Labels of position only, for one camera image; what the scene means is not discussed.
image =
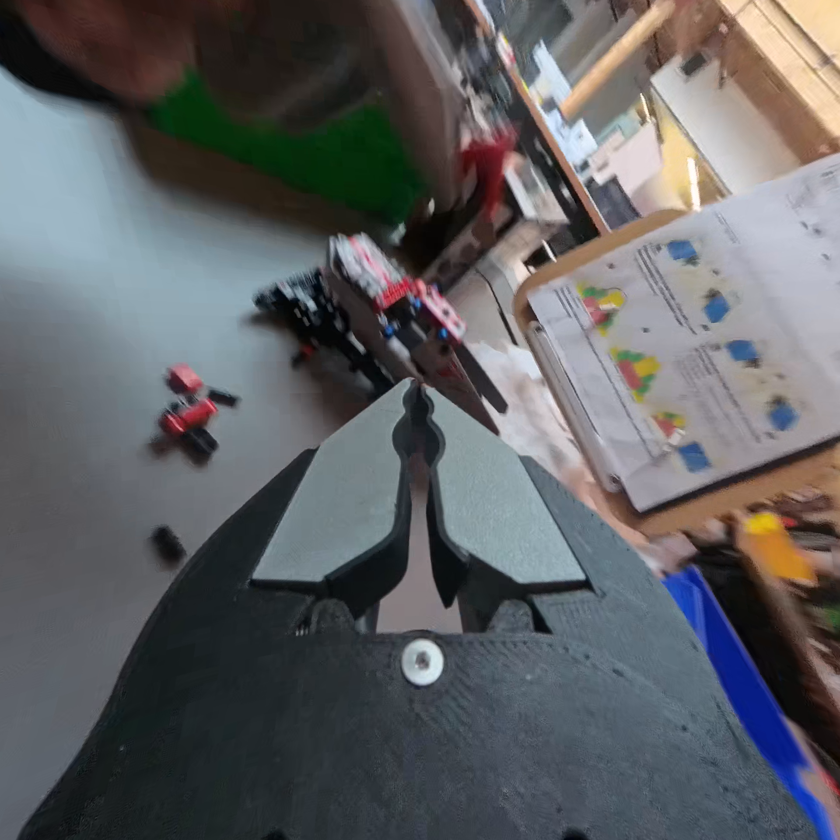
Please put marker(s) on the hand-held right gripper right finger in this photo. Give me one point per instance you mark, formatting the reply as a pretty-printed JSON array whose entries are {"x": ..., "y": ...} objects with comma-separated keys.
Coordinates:
[{"x": 505, "y": 525}]

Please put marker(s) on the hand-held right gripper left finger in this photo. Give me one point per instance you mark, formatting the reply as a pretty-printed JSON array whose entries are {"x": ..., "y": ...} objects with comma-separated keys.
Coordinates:
[{"x": 328, "y": 518}]

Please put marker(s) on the small red lego piece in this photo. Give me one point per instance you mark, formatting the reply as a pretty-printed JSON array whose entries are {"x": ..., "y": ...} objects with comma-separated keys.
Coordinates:
[
  {"x": 184, "y": 377},
  {"x": 189, "y": 417}
]

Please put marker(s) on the red grey lego vehicle model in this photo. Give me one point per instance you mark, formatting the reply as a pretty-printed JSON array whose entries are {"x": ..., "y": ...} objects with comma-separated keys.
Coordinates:
[{"x": 367, "y": 295}]

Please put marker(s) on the small black lego pin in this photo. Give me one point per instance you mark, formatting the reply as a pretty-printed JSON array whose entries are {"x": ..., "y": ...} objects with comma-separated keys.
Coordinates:
[
  {"x": 224, "y": 397},
  {"x": 168, "y": 544}
]

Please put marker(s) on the black lego set box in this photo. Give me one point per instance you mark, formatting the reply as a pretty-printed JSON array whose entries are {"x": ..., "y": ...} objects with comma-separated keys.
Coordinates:
[{"x": 420, "y": 98}]

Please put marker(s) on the blue plastic bin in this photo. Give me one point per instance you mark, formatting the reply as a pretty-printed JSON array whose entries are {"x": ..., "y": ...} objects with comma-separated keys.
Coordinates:
[{"x": 735, "y": 669}]

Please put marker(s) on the white sheet on metal stand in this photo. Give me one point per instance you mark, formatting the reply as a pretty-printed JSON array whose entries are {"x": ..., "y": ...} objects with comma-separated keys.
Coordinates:
[{"x": 709, "y": 341}]

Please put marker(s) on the green plastic bin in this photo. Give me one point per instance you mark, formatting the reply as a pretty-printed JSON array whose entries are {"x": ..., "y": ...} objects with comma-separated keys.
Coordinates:
[{"x": 315, "y": 151}]

